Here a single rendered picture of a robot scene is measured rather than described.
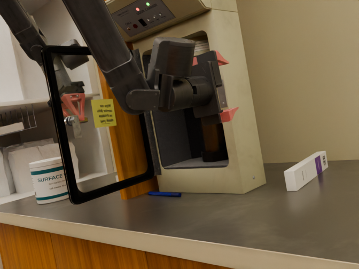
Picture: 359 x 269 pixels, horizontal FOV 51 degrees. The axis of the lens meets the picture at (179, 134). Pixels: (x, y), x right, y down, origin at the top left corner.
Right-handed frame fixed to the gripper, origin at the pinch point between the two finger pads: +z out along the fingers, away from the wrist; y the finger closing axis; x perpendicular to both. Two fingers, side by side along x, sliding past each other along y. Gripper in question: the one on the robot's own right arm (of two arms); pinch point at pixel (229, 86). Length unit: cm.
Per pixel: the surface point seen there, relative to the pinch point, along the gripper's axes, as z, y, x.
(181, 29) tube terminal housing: 11.5, 18.8, 20.1
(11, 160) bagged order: 7, -7, 144
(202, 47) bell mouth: 15.5, 13.1, 17.6
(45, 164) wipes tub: -7, -10, 79
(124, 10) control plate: 2.9, 27.2, 31.1
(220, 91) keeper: 11.1, 0.1, 11.2
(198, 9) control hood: 8.8, 20.7, 10.7
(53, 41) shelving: 53, 56, 159
